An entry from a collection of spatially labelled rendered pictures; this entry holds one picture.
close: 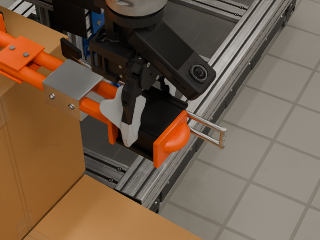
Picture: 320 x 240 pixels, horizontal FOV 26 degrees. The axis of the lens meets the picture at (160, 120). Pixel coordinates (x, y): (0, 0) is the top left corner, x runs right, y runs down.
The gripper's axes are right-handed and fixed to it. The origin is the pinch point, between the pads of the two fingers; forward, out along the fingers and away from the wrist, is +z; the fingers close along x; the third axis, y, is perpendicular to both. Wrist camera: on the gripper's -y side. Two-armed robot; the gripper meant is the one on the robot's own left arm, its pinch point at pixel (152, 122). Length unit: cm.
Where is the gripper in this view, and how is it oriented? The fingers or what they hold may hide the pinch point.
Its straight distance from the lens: 96.4
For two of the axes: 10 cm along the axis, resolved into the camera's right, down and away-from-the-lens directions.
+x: -5.6, 6.1, -5.6
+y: -8.3, -4.1, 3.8
